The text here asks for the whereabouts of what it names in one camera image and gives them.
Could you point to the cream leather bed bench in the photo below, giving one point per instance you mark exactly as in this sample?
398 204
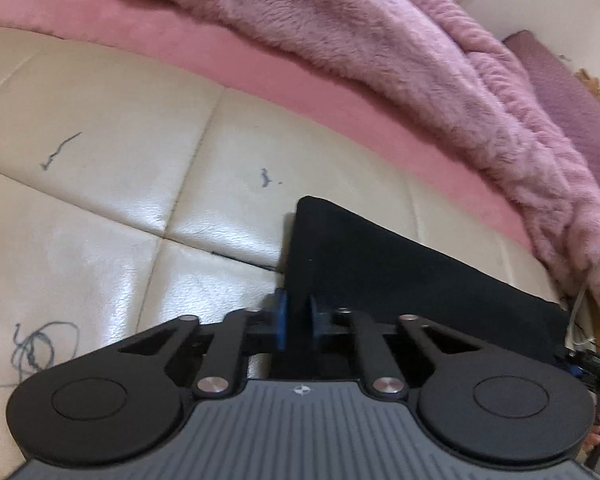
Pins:
132 192

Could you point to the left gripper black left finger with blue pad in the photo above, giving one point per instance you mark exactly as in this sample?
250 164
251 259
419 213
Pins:
125 400

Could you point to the pink bed sheet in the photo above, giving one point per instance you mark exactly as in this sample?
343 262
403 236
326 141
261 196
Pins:
166 33

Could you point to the fluffy mauve blanket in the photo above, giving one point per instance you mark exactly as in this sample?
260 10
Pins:
430 58

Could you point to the small orange plush toy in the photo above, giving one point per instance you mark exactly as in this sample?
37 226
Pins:
590 82

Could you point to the right hand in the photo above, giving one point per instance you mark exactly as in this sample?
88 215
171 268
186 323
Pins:
593 438

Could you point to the black pants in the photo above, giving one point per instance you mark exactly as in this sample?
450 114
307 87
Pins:
338 259

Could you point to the purple pillow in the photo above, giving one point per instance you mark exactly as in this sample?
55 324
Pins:
565 99

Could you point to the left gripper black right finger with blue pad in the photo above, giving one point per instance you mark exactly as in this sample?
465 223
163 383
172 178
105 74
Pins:
476 400

